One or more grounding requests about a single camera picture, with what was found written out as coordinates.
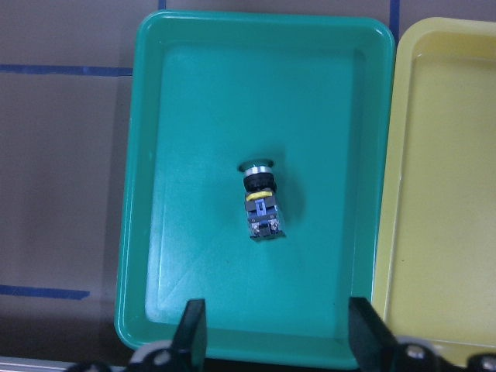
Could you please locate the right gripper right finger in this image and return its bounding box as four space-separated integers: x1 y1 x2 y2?
348 297 398 371

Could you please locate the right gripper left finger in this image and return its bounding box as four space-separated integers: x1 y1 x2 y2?
171 298 207 371

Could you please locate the green push button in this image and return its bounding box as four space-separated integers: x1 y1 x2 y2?
238 159 285 241

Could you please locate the green plastic tray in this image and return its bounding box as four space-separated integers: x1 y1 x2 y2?
115 10 395 370

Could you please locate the yellow plastic tray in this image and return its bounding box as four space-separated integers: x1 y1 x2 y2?
373 18 495 366

